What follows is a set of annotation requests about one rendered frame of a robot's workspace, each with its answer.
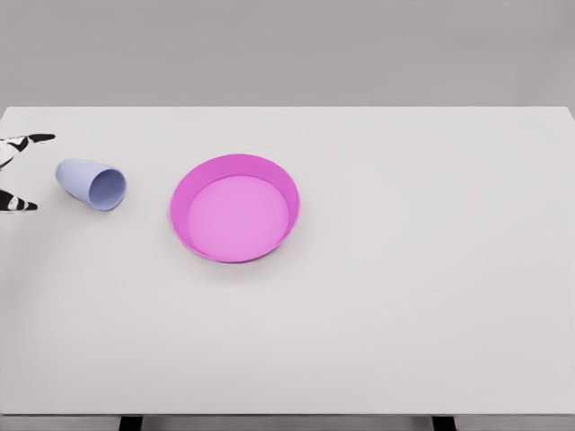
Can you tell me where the pink round plate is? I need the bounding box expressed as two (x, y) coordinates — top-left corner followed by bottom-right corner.
(169, 154), (301, 265)

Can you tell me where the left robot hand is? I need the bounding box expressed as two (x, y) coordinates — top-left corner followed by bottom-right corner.
(0, 132), (57, 215)

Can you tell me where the pale blue cup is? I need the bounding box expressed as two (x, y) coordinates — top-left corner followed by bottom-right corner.
(55, 157), (128, 213)

